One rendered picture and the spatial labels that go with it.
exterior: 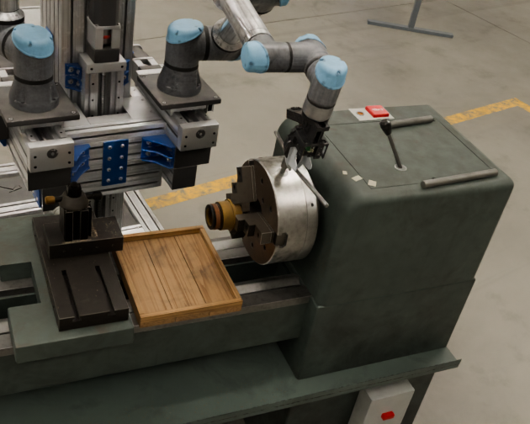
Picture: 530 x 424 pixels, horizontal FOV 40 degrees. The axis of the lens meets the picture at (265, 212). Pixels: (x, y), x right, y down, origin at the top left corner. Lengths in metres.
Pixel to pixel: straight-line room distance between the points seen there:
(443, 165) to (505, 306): 1.76
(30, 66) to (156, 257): 0.68
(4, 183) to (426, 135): 2.12
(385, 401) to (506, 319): 1.36
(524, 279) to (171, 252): 2.38
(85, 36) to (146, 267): 0.82
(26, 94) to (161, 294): 0.74
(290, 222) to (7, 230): 0.83
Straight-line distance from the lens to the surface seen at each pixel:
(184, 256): 2.26
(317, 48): 1.85
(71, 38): 2.54
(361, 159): 2.18
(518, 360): 3.67
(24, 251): 2.19
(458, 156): 2.35
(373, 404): 2.62
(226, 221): 2.08
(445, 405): 3.31
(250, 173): 2.13
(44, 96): 2.36
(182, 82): 2.51
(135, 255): 2.25
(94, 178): 2.57
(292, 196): 2.04
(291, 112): 1.95
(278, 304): 2.20
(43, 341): 1.94
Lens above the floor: 2.33
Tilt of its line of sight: 35 degrees down
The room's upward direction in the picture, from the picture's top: 11 degrees clockwise
